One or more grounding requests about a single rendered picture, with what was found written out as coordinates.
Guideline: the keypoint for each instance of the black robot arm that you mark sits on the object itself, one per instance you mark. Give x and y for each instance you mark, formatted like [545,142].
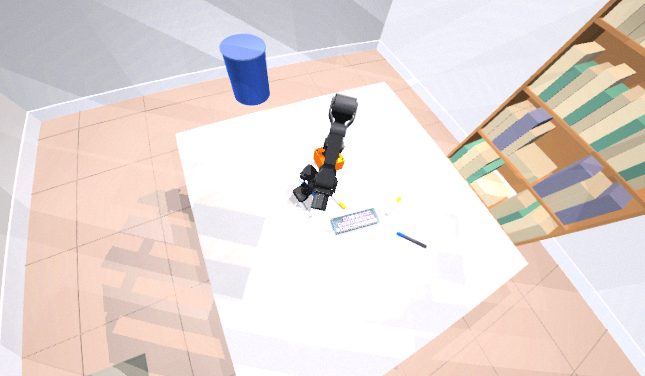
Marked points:
[344,107]

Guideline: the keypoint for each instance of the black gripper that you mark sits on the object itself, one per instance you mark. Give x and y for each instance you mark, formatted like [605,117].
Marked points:
[303,191]

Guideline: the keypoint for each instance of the white keyboard with letter keys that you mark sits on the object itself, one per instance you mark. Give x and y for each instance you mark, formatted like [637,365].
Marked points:
[356,220]

